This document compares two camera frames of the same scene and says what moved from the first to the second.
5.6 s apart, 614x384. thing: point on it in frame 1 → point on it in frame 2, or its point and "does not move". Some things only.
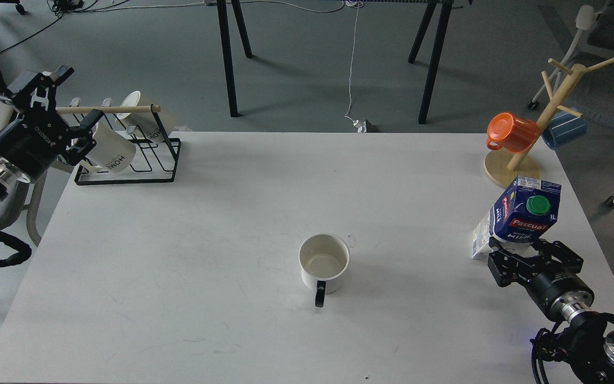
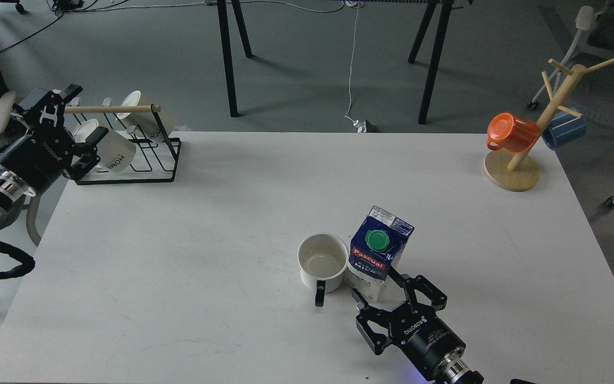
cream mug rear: [155, 126] does not move
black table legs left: [222, 12] does not move
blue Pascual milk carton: [526, 209] → [377, 245]
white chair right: [606, 67] does not move
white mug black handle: [324, 259] does not move
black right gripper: [560, 293] → [417, 330]
